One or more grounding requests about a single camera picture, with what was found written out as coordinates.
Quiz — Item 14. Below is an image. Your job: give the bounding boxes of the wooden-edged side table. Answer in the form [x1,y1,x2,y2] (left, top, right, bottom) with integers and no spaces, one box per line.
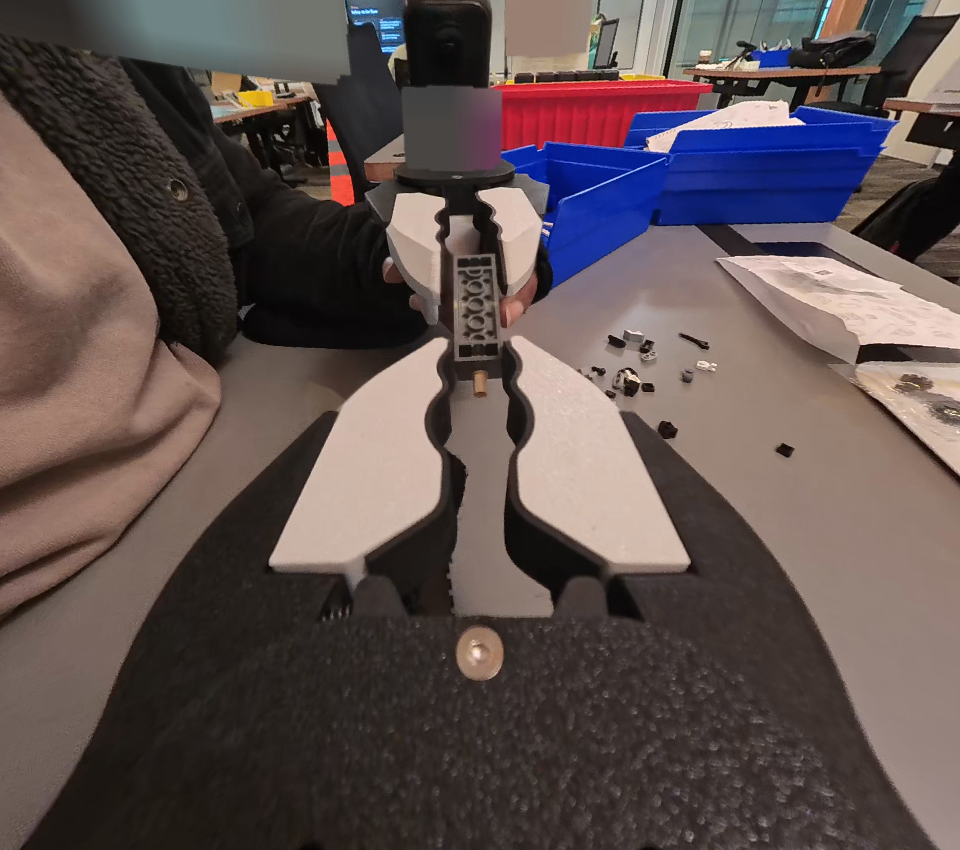
[363,133,410,179]

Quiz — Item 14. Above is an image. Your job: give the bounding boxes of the dark grey toy axle brick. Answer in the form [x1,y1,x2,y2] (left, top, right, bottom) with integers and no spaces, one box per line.
[452,253,502,372]

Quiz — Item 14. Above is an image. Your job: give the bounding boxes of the black backpack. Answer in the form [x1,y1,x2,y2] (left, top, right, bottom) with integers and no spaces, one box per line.
[851,178,960,263]

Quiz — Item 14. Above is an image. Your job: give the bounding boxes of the grey desk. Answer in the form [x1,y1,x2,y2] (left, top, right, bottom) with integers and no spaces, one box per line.
[0,220,960,850]

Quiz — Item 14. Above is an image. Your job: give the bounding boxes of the scattered small toy bricks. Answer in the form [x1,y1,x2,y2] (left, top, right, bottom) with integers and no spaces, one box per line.
[581,327,798,457]

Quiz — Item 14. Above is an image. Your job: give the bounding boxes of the dark office chair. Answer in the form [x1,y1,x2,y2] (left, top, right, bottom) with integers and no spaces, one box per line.
[313,28,402,198]

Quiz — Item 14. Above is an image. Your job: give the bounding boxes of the clear bag of black gears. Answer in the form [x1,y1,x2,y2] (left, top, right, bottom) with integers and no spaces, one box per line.
[828,361,960,477]

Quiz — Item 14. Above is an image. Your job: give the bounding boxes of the orange traffic cone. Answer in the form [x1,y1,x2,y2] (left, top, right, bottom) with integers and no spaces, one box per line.
[324,118,355,207]

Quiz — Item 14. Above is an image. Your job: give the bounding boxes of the person's beige shirt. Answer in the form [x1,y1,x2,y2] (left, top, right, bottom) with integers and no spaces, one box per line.
[0,92,224,622]

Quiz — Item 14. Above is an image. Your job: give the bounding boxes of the red storage bin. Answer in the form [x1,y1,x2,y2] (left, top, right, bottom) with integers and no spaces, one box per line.
[491,79,714,151]

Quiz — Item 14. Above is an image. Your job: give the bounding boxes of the white printed paper bag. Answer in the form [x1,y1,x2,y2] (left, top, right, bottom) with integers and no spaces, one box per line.
[716,255,960,365]

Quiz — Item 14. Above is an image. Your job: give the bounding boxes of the blue plastic bin, far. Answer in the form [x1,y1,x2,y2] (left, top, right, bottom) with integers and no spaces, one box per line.
[626,106,899,226]

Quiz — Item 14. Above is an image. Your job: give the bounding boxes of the black office chair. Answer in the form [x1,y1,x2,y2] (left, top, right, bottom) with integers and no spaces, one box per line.
[862,13,960,108]

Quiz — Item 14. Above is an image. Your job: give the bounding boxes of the person's black fleece jacket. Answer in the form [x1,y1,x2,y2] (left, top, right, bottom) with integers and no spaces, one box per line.
[0,36,256,367]

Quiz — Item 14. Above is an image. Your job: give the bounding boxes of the person's left hand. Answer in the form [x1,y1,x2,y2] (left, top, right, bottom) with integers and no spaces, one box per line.
[381,256,541,332]

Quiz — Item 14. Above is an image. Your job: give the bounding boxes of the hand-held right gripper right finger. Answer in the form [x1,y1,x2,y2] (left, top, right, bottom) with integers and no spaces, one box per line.
[504,337,691,594]

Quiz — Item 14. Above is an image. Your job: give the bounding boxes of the blue storage bin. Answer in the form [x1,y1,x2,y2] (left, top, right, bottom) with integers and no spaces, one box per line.
[501,141,670,282]

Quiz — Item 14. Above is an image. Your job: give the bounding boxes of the white paper sheets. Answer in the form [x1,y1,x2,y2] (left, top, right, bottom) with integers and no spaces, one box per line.
[645,100,794,153]

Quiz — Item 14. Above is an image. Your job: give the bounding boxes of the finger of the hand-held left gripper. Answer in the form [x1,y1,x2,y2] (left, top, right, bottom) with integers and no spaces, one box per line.
[386,192,456,327]
[480,187,543,297]

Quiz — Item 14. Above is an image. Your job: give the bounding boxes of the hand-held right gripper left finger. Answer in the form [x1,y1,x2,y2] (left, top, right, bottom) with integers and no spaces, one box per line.
[268,338,461,594]

